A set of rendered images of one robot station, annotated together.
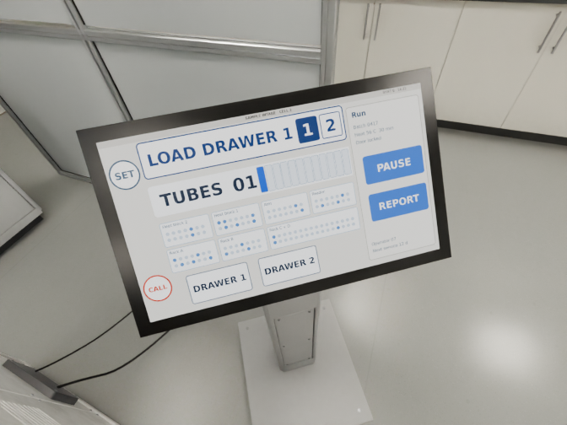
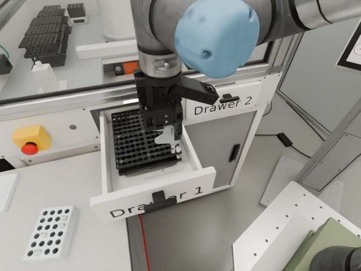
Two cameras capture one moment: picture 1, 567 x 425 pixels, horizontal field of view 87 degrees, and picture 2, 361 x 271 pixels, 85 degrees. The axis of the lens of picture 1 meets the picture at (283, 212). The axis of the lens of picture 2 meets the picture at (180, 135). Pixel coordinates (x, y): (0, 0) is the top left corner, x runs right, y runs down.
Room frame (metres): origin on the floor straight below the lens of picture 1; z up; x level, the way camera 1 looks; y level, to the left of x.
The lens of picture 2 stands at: (-0.75, 0.15, 1.33)
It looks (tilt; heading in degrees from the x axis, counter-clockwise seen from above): 47 degrees down; 45
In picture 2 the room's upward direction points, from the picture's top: straight up
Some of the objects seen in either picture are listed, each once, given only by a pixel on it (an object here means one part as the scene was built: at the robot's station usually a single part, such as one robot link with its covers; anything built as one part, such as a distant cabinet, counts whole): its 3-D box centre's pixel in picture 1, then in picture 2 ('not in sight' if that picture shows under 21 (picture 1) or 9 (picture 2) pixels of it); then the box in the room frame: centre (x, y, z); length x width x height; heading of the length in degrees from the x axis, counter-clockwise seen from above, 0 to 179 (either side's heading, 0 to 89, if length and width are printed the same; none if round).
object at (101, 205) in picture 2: not in sight; (158, 195); (-0.63, 0.35, 0.87); 0.29 x 0.02 x 0.11; 152
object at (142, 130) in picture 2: not in sight; (144, 138); (-0.54, 0.52, 0.87); 0.22 x 0.18 x 0.06; 62
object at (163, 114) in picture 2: not in sight; (160, 97); (-0.55, 0.41, 1.09); 0.09 x 0.08 x 0.12; 152
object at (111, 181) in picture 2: not in sight; (144, 137); (-0.54, 0.53, 0.86); 0.40 x 0.26 x 0.06; 62
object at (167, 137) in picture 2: not in sight; (166, 138); (-0.56, 0.39, 0.98); 0.06 x 0.03 x 0.09; 152
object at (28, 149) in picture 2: not in sight; (30, 148); (-0.81, 0.72, 0.88); 0.04 x 0.03 x 0.04; 152
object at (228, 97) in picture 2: not in sight; (228, 97); (-0.23, 0.44, 0.91); 0.07 x 0.04 x 0.01; 152
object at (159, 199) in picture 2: not in sight; (159, 199); (-0.65, 0.32, 0.91); 0.07 x 0.04 x 0.01; 152
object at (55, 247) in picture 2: not in sight; (53, 233); (-0.87, 0.50, 0.78); 0.12 x 0.08 x 0.04; 51
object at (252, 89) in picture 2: not in sight; (223, 100); (-0.22, 0.46, 0.87); 0.29 x 0.02 x 0.11; 152
